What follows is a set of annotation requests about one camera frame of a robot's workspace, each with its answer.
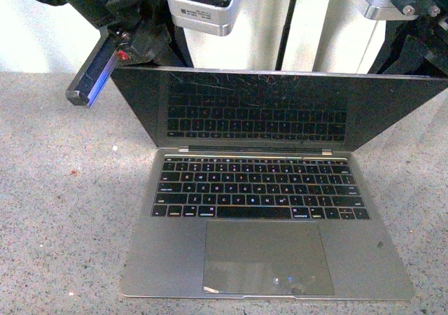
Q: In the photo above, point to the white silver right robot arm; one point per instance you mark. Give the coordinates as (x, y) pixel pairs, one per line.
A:
(364, 14)

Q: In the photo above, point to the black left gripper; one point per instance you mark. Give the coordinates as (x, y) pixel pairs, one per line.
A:
(144, 34)

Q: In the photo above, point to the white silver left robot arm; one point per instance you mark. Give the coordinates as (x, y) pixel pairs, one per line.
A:
(217, 17)

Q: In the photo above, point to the blue gooseneck desk lamp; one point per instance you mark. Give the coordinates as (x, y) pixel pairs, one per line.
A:
(284, 35)

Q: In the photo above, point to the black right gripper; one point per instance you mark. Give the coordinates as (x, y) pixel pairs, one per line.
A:
(417, 47)

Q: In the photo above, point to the silver grey laptop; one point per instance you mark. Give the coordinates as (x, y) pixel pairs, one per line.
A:
(254, 191)

